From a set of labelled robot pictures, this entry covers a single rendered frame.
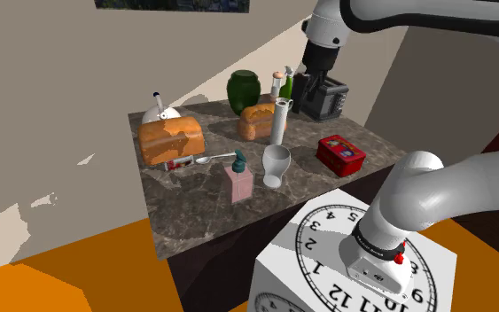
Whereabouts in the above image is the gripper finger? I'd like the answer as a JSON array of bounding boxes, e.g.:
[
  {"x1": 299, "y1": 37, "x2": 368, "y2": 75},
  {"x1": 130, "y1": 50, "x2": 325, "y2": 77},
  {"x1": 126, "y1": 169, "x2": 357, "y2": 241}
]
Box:
[
  {"x1": 292, "y1": 72, "x2": 316, "y2": 114},
  {"x1": 313, "y1": 71, "x2": 333, "y2": 97}
]

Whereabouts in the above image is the green spray bottle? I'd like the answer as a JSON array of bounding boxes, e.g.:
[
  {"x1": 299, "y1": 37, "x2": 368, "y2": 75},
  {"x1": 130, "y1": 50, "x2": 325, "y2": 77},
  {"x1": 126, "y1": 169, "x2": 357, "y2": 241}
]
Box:
[{"x1": 278, "y1": 65, "x2": 294, "y2": 101}]

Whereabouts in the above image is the black toaster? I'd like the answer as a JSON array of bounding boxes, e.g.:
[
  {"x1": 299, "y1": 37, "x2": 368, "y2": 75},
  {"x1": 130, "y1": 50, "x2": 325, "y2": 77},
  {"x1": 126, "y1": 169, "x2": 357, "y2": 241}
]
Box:
[{"x1": 301, "y1": 76, "x2": 350, "y2": 124}]

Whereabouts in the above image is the white shaker with tan cap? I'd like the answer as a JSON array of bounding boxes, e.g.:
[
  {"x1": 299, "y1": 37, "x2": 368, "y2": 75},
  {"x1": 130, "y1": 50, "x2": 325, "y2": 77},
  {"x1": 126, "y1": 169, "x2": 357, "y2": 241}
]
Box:
[{"x1": 269, "y1": 71, "x2": 285, "y2": 103}]

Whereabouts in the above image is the tall white cylinder pitcher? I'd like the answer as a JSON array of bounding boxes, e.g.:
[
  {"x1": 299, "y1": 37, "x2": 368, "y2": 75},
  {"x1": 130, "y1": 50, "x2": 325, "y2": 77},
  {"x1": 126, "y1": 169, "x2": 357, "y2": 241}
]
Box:
[{"x1": 269, "y1": 97, "x2": 294, "y2": 146}]

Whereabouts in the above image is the small brown bread loaf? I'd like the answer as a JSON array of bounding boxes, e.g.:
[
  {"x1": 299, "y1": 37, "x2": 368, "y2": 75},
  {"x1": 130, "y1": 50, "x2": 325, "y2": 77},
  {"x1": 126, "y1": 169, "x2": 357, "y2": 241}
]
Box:
[{"x1": 236, "y1": 102, "x2": 288, "y2": 143}]

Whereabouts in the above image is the dark green jar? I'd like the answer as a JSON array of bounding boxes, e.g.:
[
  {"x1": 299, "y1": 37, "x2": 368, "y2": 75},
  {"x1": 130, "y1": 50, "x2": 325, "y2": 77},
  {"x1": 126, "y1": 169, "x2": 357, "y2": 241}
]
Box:
[{"x1": 225, "y1": 69, "x2": 262, "y2": 117}]

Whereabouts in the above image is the red tin box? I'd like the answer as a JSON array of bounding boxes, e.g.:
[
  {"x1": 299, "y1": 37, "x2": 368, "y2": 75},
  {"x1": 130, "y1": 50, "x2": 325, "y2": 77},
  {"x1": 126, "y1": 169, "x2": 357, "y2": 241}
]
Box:
[{"x1": 315, "y1": 134, "x2": 368, "y2": 179}]

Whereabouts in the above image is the white footed cup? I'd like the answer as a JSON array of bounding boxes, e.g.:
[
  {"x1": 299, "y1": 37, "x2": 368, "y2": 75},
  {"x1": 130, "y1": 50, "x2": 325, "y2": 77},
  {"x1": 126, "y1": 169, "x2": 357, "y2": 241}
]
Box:
[{"x1": 261, "y1": 144, "x2": 292, "y2": 190}]

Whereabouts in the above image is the silver spoon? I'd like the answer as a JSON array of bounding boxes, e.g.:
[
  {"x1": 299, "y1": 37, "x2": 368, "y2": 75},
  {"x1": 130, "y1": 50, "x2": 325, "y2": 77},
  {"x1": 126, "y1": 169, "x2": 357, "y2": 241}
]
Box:
[{"x1": 194, "y1": 151, "x2": 238, "y2": 166}]

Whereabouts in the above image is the pink soap dispenser teal pump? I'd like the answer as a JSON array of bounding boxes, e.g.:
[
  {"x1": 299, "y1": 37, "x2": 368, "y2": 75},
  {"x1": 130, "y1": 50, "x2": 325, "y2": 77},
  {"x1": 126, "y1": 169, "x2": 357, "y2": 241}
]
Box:
[{"x1": 223, "y1": 149, "x2": 255, "y2": 205}]

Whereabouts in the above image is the large brown bread loaf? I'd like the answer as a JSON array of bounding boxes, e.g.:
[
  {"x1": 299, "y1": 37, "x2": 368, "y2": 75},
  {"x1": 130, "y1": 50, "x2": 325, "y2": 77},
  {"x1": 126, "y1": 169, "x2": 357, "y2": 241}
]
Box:
[{"x1": 136, "y1": 115, "x2": 207, "y2": 167}]

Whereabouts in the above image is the small white red printed box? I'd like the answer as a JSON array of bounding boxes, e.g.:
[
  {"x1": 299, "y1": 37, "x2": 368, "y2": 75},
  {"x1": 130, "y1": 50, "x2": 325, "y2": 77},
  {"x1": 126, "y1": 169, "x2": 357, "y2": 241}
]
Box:
[{"x1": 164, "y1": 154, "x2": 196, "y2": 173}]

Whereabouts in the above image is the white kettle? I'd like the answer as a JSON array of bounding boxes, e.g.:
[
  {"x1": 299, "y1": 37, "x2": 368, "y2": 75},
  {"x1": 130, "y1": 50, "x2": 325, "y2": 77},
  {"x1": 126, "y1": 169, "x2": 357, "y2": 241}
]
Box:
[{"x1": 141, "y1": 91, "x2": 183, "y2": 125}]

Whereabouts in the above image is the white clock-patterned robot stand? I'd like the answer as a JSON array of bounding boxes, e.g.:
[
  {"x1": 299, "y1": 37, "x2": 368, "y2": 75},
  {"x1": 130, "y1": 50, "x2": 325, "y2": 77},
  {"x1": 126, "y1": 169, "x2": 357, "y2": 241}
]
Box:
[{"x1": 247, "y1": 187, "x2": 458, "y2": 312}]

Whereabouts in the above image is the dark wall picture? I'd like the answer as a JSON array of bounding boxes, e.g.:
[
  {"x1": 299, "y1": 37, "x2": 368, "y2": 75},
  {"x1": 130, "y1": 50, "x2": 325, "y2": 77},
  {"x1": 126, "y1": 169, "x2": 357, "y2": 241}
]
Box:
[{"x1": 93, "y1": 0, "x2": 251, "y2": 14}]

